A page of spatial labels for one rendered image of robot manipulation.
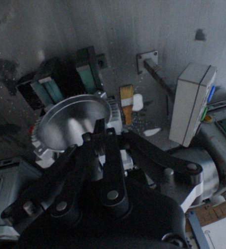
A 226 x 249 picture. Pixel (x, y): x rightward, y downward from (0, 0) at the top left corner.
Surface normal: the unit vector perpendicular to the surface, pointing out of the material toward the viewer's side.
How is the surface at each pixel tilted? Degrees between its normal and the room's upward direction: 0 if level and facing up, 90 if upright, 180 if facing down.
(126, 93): 2
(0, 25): 0
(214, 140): 90
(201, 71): 90
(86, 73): 0
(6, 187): 90
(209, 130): 90
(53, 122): 58
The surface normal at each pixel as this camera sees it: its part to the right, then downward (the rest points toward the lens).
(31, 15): 0.18, 0.71
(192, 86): -0.63, 0.65
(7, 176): -0.19, -0.65
